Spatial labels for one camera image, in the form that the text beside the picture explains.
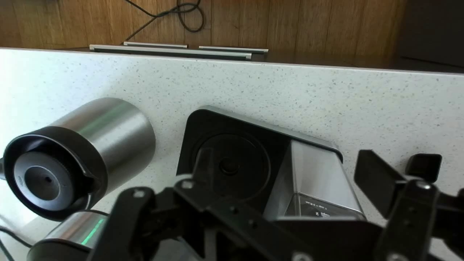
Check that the stainless steel coffee pot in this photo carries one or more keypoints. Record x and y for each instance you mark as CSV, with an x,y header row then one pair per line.
x,y
111,131

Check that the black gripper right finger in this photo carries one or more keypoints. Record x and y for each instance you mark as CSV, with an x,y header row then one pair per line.
x,y
411,218

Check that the black steel coffee maker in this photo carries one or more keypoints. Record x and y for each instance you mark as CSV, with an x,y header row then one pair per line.
x,y
233,160

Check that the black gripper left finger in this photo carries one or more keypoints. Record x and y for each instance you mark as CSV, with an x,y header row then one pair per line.
x,y
140,218

